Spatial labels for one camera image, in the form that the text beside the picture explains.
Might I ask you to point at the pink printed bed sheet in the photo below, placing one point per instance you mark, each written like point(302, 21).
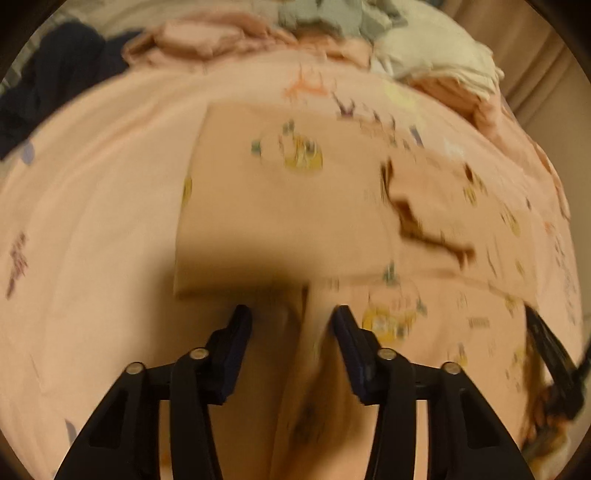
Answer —
point(101, 230)

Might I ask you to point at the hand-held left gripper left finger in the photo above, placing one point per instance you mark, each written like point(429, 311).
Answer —
point(234, 362)

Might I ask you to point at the pink crumpled clothes pile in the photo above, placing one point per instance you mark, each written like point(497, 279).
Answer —
point(207, 39)

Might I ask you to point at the grey crumpled cloth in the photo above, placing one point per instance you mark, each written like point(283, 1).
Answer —
point(323, 14)

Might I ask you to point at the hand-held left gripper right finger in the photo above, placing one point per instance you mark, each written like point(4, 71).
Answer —
point(353, 360)

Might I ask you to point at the navy dark cloth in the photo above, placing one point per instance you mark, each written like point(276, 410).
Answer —
point(60, 78)

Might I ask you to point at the cream crumpled cloth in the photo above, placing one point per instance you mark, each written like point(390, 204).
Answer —
point(438, 50)

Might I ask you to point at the pink cartoon print garment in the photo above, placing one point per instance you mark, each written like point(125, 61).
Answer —
point(277, 207)

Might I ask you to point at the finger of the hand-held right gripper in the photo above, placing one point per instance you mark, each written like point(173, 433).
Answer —
point(554, 355)

